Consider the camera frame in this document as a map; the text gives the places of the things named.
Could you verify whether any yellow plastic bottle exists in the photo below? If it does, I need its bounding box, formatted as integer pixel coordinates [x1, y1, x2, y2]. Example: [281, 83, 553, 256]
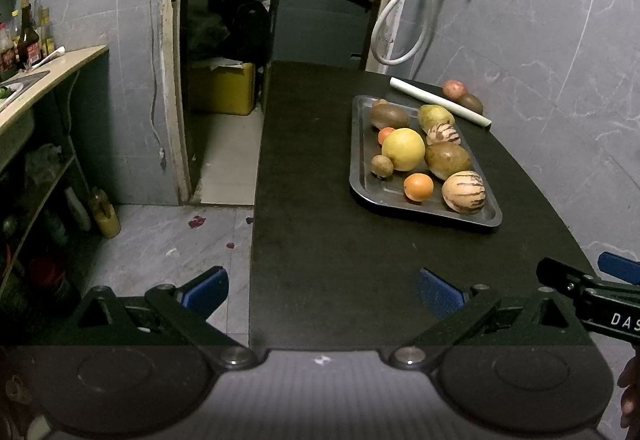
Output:
[89, 186, 122, 239]

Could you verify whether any rolled white paper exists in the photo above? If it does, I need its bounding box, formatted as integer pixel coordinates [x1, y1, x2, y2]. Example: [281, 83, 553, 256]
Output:
[31, 46, 67, 70]

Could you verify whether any grey cabinet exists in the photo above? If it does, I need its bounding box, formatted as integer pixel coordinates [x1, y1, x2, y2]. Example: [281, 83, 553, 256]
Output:
[270, 0, 375, 69]

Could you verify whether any white flexible hose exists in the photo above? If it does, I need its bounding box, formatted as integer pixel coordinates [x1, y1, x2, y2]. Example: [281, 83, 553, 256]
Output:
[370, 0, 443, 67]

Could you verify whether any yellow-green pear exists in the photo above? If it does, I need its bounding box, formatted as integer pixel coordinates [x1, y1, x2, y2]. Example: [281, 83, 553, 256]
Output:
[418, 104, 456, 132]

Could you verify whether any brown fuzzy kiwi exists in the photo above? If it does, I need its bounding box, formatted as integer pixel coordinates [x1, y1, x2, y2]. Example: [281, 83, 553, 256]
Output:
[370, 102, 411, 130]
[457, 93, 485, 116]

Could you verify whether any yellow oil bottle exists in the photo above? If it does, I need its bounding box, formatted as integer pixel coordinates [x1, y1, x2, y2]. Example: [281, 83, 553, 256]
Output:
[39, 7, 56, 59]

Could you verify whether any wooden storage shelf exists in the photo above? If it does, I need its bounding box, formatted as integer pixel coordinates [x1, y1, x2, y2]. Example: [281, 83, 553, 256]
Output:
[0, 152, 83, 316]

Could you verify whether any green-brown passion fruit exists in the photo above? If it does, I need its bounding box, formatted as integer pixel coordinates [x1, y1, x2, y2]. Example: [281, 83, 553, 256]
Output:
[424, 141, 473, 181]

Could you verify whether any small striped pepino melon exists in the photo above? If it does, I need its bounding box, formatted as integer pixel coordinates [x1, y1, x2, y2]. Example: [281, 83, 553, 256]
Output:
[426, 122, 462, 146]

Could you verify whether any beige counter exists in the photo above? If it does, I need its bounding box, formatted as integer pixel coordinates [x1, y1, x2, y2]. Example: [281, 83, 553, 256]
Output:
[0, 45, 110, 171]

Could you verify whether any large striped pepino melon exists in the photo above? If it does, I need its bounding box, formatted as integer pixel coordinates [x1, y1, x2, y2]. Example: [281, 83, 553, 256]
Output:
[441, 170, 487, 215]

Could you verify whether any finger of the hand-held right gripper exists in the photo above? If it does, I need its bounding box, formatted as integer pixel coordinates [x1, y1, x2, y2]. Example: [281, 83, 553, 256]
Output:
[536, 257, 601, 303]
[597, 251, 640, 287]

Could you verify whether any dark bag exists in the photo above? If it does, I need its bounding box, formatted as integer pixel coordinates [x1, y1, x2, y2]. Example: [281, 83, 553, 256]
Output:
[220, 0, 272, 67]

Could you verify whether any large yellow citrus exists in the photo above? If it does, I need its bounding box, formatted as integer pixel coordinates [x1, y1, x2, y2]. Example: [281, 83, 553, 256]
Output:
[381, 128, 427, 172]

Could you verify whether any red label bottle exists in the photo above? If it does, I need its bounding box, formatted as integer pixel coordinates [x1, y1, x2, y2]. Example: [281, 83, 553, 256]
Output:
[0, 22, 17, 76]

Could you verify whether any metal sink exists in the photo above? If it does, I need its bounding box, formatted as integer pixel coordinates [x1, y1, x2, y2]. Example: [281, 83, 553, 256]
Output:
[0, 70, 52, 112]

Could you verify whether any red peach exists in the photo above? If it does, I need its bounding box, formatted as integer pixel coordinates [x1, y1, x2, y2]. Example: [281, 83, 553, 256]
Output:
[442, 79, 469, 101]

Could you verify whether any pale door frame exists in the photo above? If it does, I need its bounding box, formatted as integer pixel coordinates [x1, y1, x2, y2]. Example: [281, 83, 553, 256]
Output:
[157, 0, 193, 206]

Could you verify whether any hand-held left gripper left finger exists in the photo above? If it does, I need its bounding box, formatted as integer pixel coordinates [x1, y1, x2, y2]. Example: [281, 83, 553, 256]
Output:
[60, 266, 260, 373]

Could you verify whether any red pot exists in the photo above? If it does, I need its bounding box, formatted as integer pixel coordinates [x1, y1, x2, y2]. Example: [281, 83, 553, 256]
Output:
[26, 256, 67, 293]

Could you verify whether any dark glass bottle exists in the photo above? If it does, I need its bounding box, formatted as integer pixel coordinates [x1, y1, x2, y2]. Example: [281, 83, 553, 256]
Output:
[16, 2, 41, 69]

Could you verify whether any white plastic tube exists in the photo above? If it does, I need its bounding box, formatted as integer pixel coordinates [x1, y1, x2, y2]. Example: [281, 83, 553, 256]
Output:
[389, 77, 493, 129]

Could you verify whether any white wall cable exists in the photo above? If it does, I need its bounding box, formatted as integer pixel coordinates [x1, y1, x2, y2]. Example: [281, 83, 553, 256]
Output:
[149, 0, 167, 173]

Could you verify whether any white plastic bottle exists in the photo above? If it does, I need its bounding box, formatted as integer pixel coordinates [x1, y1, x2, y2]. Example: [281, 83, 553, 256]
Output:
[64, 186, 92, 232]

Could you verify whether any person's right hand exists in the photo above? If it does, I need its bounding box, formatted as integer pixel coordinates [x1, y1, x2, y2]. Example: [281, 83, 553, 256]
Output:
[617, 354, 640, 430]

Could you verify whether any grey metal tray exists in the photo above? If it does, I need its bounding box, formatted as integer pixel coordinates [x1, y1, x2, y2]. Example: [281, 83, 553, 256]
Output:
[348, 95, 503, 234]

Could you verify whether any yellow box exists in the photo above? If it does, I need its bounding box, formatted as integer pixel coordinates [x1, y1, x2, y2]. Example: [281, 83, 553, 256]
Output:
[189, 60, 257, 117]

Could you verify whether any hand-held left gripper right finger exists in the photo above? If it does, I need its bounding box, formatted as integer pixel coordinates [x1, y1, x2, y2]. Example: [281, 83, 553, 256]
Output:
[387, 268, 597, 372]

